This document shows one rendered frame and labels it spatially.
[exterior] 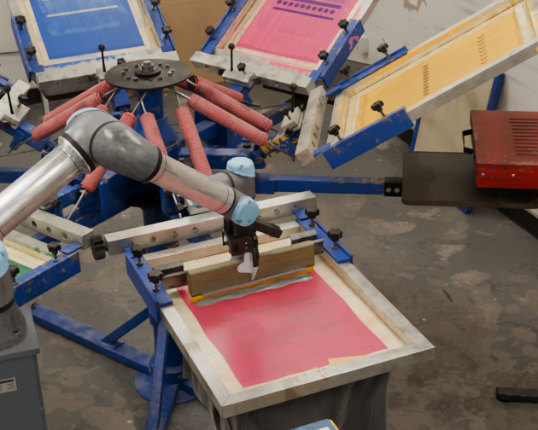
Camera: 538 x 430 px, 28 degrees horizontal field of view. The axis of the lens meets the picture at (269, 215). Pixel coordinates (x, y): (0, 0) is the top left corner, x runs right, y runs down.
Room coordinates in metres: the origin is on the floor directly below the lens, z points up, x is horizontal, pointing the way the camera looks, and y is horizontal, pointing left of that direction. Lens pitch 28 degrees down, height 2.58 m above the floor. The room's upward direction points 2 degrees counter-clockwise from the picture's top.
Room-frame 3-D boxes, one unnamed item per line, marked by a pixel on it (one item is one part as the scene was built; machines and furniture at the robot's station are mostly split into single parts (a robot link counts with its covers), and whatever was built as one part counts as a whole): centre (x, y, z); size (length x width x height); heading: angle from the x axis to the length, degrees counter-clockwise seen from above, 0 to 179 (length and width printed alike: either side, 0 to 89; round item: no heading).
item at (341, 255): (2.85, -0.16, 0.98); 0.30 x 0.05 x 0.07; 22
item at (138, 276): (2.64, 0.35, 0.98); 0.30 x 0.05 x 0.07; 22
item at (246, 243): (2.63, 0.08, 1.15); 0.09 x 0.08 x 0.12; 112
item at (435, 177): (3.41, -0.26, 0.91); 1.34 x 0.40 x 0.08; 82
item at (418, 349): (2.52, 0.00, 0.97); 0.79 x 0.58 x 0.04; 22
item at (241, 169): (2.63, 0.08, 1.31); 0.09 x 0.08 x 0.11; 125
